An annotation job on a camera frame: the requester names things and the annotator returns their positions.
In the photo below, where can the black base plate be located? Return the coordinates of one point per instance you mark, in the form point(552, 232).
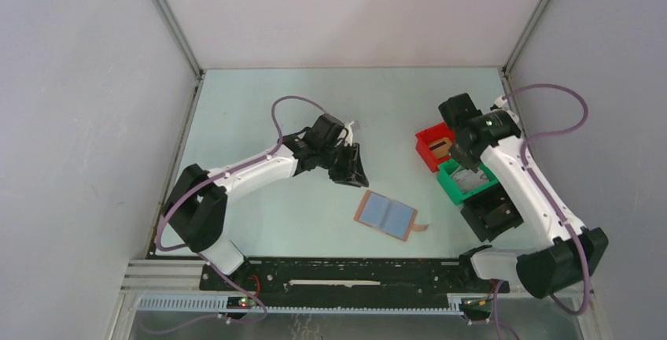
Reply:
point(351, 283)

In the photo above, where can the tan leather card holder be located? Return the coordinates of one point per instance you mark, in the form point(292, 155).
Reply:
point(388, 216)

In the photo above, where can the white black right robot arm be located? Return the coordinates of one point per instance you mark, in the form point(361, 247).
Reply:
point(565, 252)

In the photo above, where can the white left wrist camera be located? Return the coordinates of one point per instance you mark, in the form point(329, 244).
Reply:
point(347, 134)

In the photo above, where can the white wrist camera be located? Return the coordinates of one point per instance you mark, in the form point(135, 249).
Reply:
point(503, 104)
point(347, 134)

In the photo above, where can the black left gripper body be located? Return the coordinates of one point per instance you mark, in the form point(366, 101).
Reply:
point(340, 160)

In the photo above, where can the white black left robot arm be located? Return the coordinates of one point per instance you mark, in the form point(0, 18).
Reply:
point(196, 207)

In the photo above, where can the red plastic bin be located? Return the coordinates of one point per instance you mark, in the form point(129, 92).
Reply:
point(424, 137)

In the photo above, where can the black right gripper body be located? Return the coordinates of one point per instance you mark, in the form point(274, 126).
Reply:
point(466, 158)

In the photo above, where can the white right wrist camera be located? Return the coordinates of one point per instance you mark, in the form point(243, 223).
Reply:
point(503, 104)

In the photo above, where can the green plastic bin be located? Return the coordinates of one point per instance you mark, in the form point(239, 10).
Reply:
point(456, 196)

